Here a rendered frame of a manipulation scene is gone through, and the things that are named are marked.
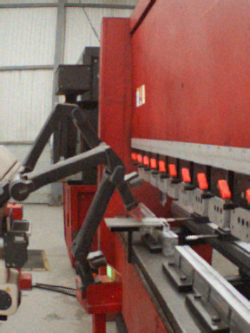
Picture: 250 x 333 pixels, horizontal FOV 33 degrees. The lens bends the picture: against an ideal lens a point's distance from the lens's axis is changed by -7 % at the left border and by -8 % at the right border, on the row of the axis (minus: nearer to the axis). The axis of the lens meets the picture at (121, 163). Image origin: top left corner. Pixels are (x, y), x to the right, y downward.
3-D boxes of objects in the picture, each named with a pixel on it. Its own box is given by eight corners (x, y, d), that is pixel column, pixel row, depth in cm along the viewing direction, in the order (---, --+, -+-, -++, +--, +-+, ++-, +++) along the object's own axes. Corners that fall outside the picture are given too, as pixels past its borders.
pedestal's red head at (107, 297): (75, 299, 192) (74, 265, 191) (108, 297, 198) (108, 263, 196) (88, 315, 173) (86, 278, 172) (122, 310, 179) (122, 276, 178)
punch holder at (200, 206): (190, 209, 150) (192, 161, 148) (213, 208, 151) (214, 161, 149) (202, 217, 135) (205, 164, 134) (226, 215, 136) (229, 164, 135)
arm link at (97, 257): (70, 244, 177) (76, 254, 169) (96, 237, 180) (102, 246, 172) (77, 267, 181) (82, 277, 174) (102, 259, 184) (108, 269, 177)
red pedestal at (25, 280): (8, 283, 388) (2, 200, 382) (32, 284, 391) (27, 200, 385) (5, 289, 368) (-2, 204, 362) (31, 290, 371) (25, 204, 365)
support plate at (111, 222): (104, 219, 226) (104, 218, 226) (154, 218, 229) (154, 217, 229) (107, 227, 208) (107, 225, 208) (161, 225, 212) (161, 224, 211)
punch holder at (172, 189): (166, 194, 189) (167, 155, 188) (185, 193, 190) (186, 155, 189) (174, 199, 174) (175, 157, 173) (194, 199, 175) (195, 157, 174)
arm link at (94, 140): (64, 109, 203) (69, 113, 193) (75, 102, 204) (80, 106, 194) (111, 179, 220) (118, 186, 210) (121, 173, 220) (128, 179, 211)
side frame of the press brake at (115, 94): (98, 310, 333) (100, 24, 318) (198, 303, 343) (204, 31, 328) (101, 322, 309) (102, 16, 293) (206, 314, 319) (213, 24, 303)
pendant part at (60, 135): (49, 157, 352) (50, 113, 349) (63, 157, 354) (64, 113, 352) (52, 160, 308) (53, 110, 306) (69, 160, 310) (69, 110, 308)
